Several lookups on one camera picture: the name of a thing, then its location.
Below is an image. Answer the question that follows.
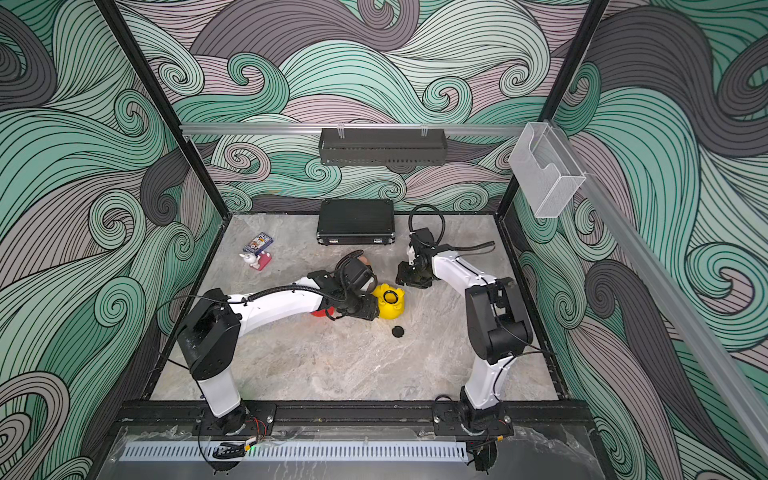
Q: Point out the yellow piggy bank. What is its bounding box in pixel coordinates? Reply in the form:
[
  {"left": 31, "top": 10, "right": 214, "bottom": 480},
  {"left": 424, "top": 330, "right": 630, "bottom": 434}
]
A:
[{"left": 372, "top": 283, "right": 405, "bottom": 320}]

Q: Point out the red piggy bank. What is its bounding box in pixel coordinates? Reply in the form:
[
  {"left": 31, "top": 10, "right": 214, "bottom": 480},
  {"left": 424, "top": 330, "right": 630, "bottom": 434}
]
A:
[{"left": 311, "top": 307, "right": 335, "bottom": 317}]

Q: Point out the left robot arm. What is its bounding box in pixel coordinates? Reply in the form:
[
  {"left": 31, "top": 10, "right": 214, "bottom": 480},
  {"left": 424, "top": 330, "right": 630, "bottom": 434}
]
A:
[{"left": 177, "top": 267, "right": 379, "bottom": 435}]

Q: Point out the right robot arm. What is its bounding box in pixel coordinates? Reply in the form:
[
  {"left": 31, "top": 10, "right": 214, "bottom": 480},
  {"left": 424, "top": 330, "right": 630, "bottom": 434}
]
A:
[{"left": 396, "top": 247, "right": 534, "bottom": 435}]

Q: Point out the black case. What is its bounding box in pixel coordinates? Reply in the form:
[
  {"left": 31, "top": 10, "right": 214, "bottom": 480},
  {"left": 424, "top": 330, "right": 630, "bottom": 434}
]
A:
[{"left": 316, "top": 199, "right": 396, "bottom": 246}]

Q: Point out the white pink bunny toy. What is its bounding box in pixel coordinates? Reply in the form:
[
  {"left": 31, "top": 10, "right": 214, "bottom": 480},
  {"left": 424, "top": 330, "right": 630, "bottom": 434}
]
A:
[{"left": 239, "top": 251, "right": 272, "bottom": 271}]

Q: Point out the card box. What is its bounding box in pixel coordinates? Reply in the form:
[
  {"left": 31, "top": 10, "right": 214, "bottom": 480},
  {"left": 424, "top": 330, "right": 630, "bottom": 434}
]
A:
[{"left": 243, "top": 232, "right": 274, "bottom": 255}]

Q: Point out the clear plastic holder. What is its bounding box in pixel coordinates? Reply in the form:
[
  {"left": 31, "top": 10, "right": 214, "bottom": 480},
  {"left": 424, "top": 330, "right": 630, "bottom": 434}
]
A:
[{"left": 509, "top": 122, "right": 585, "bottom": 219}]

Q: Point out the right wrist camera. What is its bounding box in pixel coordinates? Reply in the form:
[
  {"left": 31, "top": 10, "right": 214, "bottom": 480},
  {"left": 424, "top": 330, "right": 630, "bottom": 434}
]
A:
[{"left": 407, "top": 245, "right": 419, "bottom": 267}]

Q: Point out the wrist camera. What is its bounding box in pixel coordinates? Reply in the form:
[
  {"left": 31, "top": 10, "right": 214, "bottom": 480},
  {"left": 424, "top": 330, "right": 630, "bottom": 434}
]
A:
[
  {"left": 407, "top": 245, "right": 419, "bottom": 267},
  {"left": 335, "top": 250, "right": 378, "bottom": 293}
]

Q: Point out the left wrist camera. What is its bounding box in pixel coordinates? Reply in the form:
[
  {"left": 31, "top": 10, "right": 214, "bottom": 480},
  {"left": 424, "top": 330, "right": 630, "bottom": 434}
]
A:
[{"left": 335, "top": 250, "right": 378, "bottom": 293}]

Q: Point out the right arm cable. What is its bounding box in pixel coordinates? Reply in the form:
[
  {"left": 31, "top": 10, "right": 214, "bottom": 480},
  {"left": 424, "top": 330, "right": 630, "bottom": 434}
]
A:
[{"left": 407, "top": 204, "right": 497, "bottom": 256}]

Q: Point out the black wall shelf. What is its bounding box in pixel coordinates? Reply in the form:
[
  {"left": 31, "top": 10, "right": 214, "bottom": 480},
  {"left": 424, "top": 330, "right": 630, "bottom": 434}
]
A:
[{"left": 318, "top": 129, "right": 448, "bottom": 167}]

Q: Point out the white cable duct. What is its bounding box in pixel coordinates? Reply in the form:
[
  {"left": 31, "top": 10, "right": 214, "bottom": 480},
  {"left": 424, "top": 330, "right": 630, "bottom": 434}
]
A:
[{"left": 118, "top": 441, "right": 469, "bottom": 463}]

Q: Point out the aluminium rail back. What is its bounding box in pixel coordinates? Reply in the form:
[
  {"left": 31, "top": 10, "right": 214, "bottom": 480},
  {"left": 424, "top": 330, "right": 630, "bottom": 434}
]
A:
[{"left": 180, "top": 122, "right": 525, "bottom": 137}]

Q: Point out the aluminium rail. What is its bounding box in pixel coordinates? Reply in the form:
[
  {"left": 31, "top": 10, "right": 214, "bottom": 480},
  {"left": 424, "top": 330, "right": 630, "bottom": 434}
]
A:
[
  {"left": 180, "top": 122, "right": 525, "bottom": 137},
  {"left": 548, "top": 122, "right": 768, "bottom": 463}
]

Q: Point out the aluminium rail right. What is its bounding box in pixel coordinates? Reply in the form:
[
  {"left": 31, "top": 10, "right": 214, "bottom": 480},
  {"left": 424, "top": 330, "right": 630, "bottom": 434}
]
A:
[{"left": 548, "top": 122, "right": 768, "bottom": 463}]

